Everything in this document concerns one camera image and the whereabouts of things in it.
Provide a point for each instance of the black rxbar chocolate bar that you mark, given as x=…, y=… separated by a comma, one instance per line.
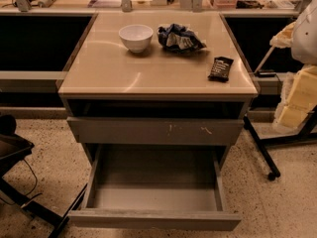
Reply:
x=220, y=69

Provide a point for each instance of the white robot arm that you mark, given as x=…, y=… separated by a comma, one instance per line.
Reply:
x=299, y=90

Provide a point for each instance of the grey drawer cabinet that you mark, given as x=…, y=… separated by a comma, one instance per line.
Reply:
x=105, y=80

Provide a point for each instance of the closed grey top drawer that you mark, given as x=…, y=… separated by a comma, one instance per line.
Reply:
x=157, y=131

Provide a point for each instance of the open grey middle drawer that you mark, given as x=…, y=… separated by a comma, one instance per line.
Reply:
x=155, y=187

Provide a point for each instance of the crumpled blue chip bag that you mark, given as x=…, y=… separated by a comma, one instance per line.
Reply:
x=179, y=39

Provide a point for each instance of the white ceramic bowl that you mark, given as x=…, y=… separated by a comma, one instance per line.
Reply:
x=136, y=38

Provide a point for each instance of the white rod with black base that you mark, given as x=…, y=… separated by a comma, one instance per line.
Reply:
x=263, y=61

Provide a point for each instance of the black chair left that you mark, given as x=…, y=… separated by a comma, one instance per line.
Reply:
x=13, y=149

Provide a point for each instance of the black wheeled stand frame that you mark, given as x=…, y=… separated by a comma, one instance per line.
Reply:
x=305, y=135

